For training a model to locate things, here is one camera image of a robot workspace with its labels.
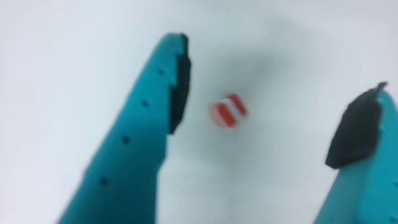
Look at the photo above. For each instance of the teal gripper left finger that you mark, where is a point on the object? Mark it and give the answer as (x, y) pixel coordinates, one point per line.
(136, 149)

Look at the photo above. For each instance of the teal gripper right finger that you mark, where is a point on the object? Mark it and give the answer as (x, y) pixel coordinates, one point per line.
(370, 174)

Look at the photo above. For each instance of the red white cube piece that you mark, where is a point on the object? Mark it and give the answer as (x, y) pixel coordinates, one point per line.
(228, 110)

